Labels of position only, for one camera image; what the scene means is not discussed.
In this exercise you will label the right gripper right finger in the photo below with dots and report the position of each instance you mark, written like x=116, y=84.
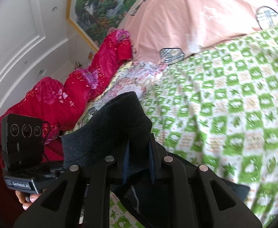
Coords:
x=198, y=197

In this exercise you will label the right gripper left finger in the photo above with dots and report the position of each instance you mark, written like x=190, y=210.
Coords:
x=79, y=197

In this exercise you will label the dark navy pants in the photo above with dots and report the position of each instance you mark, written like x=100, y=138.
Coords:
x=118, y=125

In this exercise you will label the left hand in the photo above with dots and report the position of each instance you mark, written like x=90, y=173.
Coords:
x=26, y=200

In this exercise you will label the red floral blanket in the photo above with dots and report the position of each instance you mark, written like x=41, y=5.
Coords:
x=62, y=104

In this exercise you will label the green white patterned bedsheet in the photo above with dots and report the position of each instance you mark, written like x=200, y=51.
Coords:
x=220, y=108

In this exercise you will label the floral lilac pillow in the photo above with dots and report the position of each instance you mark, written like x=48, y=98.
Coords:
x=136, y=77

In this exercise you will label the pink cartoon print quilt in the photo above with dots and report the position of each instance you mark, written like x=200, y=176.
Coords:
x=167, y=31

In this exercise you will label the black camera box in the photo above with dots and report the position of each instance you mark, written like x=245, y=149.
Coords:
x=22, y=146

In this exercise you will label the landscape painting gold frame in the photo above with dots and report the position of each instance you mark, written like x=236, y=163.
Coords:
x=93, y=19

